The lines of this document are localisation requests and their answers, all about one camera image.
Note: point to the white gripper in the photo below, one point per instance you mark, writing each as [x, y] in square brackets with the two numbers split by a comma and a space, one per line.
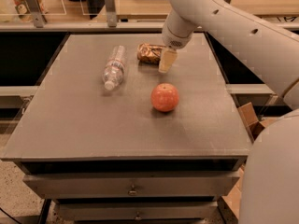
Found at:
[174, 39]

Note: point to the orange patterned drink can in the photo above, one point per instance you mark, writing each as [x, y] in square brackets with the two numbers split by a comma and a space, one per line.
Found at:
[147, 53]

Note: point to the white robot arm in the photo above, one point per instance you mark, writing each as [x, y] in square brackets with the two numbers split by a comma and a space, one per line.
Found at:
[270, 187]

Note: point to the red apple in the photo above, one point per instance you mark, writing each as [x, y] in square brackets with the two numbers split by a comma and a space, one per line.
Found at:
[164, 97]

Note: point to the clear plastic water bottle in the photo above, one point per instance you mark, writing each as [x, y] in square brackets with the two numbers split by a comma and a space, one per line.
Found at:
[113, 74]

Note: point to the upper grey drawer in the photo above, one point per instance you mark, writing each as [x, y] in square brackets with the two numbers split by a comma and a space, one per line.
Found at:
[130, 185]

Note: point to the grey drawer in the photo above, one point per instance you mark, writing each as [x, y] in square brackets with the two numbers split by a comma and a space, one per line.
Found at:
[135, 211]
[130, 185]

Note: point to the colourful snack bag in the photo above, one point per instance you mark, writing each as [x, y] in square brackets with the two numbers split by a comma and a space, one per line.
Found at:
[23, 10]

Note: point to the lower grey drawer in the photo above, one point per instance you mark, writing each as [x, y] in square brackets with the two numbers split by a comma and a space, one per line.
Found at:
[135, 211]

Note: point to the middle metal bracket post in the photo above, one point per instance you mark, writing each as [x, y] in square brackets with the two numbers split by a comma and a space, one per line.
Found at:
[112, 19]

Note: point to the left metal bracket post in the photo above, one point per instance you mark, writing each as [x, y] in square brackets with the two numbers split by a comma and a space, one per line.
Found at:
[36, 13]

